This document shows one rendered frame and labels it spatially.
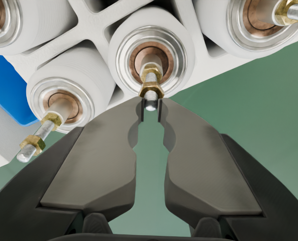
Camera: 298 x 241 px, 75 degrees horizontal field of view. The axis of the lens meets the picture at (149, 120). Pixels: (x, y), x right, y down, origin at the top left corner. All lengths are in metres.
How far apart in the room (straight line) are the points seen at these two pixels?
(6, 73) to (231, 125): 0.57
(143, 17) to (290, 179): 0.75
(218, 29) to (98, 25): 0.15
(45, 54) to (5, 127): 0.24
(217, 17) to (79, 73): 0.15
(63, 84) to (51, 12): 0.08
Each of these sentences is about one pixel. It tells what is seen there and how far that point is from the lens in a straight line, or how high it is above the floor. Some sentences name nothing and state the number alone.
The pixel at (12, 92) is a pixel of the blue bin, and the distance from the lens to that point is 0.51.
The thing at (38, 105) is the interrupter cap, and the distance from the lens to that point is 0.27.
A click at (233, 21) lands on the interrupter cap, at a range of 0.22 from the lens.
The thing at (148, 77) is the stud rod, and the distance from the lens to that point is 0.16.
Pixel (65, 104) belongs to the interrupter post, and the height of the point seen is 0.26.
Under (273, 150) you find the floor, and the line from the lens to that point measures 0.72.
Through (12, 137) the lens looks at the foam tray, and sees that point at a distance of 0.51.
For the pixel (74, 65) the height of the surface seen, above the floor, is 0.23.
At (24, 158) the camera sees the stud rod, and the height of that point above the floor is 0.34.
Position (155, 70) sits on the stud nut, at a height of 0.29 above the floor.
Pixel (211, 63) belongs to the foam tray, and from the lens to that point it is 0.30.
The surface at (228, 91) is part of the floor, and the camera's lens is 0.54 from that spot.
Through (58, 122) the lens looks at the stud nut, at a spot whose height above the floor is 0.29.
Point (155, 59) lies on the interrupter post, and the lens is 0.19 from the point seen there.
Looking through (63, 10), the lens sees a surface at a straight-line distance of 0.30.
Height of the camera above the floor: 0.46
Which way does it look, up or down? 57 degrees down
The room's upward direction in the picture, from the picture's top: 178 degrees counter-clockwise
